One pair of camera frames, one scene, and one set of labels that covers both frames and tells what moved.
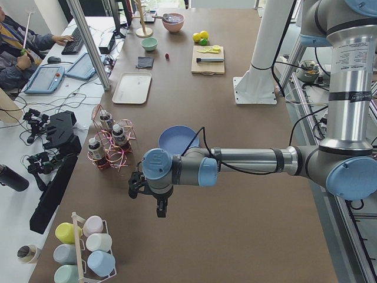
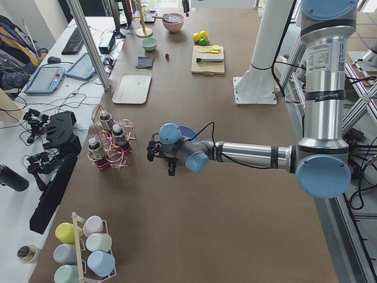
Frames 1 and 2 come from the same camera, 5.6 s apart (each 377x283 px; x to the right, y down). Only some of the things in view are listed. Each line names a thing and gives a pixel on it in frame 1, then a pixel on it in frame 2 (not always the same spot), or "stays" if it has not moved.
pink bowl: (173, 22) stays
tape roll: (27, 253) stays
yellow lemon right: (204, 35) stays
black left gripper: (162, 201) to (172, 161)
